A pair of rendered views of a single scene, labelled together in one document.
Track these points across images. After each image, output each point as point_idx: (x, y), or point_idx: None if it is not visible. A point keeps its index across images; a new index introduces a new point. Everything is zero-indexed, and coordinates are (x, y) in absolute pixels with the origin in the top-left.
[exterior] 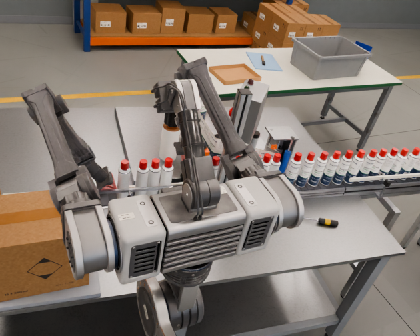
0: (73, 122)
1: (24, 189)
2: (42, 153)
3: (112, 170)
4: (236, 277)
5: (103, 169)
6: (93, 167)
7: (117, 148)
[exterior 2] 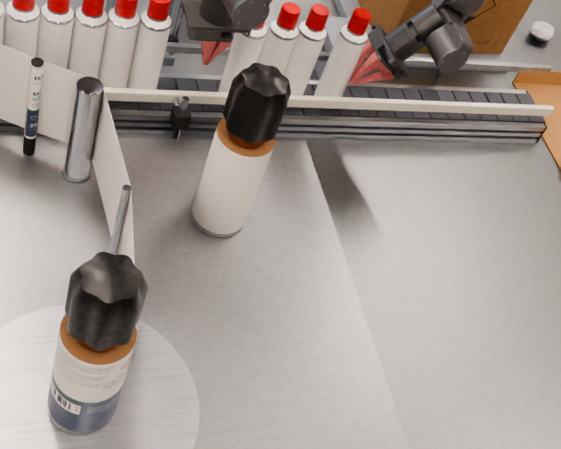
0: (531, 441)
1: (526, 178)
2: (548, 290)
3: (360, 222)
4: None
5: (397, 60)
6: (423, 8)
7: (363, 309)
